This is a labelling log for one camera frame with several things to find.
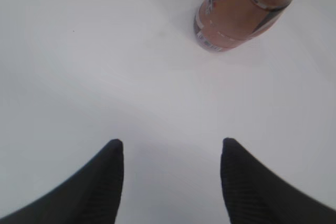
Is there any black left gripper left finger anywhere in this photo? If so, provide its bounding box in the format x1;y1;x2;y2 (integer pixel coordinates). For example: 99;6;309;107
1;139;123;223

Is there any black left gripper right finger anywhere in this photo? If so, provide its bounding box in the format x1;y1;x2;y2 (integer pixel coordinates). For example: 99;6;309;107
220;138;335;223

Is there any brown Nescafe coffee bottle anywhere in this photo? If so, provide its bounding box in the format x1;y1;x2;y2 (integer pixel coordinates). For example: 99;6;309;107
194;0;293;52

